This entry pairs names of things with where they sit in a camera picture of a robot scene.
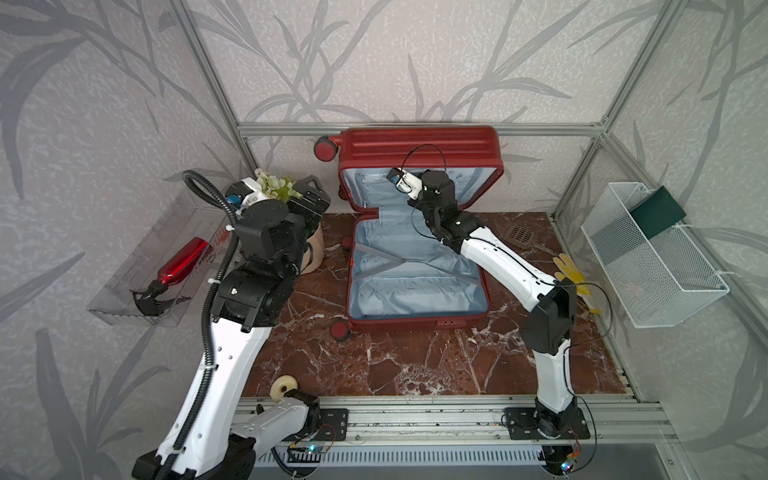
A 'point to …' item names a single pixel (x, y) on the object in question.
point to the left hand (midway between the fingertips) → (311, 191)
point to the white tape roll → (276, 393)
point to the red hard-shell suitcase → (399, 272)
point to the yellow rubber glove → (571, 272)
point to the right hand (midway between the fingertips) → (428, 169)
